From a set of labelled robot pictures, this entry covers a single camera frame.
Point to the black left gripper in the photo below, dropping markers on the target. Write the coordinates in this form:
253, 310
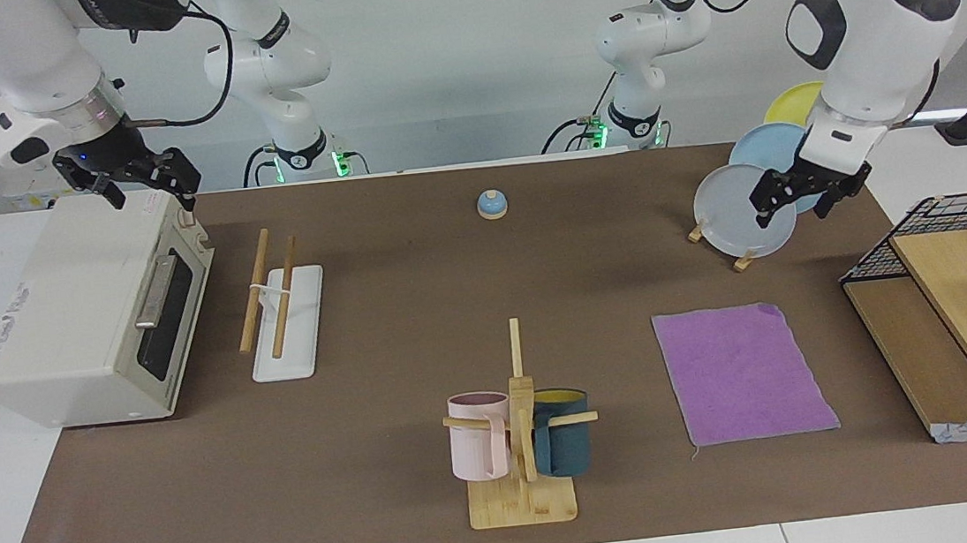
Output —
825, 175

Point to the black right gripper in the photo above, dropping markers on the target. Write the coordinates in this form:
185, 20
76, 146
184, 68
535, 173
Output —
107, 152

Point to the purple and grey towel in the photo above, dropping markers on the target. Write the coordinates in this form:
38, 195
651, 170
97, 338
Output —
742, 375

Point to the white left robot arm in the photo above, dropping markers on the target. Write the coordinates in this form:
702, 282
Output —
870, 48

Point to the wooden plate rack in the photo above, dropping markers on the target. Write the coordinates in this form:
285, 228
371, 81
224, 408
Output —
745, 262

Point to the white wooden-bar towel rack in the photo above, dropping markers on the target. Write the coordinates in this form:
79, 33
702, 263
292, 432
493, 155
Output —
291, 343

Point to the light blue plate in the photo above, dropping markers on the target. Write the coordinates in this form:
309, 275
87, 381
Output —
769, 151

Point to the grey plate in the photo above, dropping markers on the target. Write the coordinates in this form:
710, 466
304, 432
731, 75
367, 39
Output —
731, 217

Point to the yellow plate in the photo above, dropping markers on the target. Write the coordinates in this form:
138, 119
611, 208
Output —
796, 104

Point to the white socket box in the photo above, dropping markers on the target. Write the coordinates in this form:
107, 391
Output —
20, 199

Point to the cream toaster oven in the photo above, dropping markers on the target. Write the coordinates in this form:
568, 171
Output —
69, 302

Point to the wooden shelf box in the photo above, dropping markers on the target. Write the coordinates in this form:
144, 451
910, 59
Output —
955, 288

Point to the brown table mat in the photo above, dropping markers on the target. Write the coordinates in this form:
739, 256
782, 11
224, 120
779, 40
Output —
408, 314

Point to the blue call bell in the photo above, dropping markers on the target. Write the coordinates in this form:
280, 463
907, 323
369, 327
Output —
492, 206

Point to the dark teal mug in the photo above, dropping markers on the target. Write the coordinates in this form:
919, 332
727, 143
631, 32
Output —
569, 445

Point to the wooden mug tree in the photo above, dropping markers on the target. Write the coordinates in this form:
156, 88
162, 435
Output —
523, 503

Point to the pink mug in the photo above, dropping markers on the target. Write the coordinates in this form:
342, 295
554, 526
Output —
472, 450

